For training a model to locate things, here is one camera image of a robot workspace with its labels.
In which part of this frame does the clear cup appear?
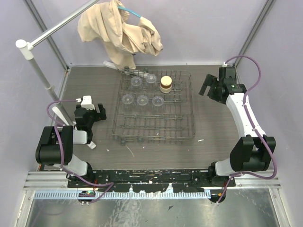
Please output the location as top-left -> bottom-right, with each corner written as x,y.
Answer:
151,96 -> 165,114
130,76 -> 143,91
121,94 -> 134,113

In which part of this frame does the clear tall corner glass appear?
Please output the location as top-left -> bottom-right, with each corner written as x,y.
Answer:
136,95 -> 150,114

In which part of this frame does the beige brown travel cup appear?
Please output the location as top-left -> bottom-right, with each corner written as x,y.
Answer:
160,76 -> 172,94

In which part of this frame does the clear tumbler from corner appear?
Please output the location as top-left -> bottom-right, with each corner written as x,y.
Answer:
145,74 -> 157,90

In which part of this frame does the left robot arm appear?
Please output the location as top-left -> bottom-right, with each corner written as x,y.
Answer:
36,104 -> 107,187

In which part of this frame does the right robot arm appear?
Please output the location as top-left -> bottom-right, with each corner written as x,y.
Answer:
199,66 -> 276,186

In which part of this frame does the beige cloth garment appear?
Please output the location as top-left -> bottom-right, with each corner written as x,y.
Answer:
77,0 -> 163,70

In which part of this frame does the teal clothes hanger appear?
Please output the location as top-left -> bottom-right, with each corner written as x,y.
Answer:
118,6 -> 142,18

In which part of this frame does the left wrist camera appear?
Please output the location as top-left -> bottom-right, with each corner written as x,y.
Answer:
76,96 -> 96,110

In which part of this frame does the grey wire dish rack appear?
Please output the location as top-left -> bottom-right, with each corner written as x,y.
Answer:
112,68 -> 196,145

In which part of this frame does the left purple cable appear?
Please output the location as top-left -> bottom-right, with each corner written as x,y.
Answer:
46,98 -> 114,204

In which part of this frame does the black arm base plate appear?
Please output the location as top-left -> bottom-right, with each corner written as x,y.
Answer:
67,169 -> 236,193

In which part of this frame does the aluminium frame rail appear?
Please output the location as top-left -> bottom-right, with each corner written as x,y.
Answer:
23,171 -> 281,190

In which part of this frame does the metal garment rail stand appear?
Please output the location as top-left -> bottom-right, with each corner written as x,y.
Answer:
15,0 -> 147,149

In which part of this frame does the grey slotted cable duct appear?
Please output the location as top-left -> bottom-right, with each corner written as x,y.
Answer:
33,190 -> 211,200

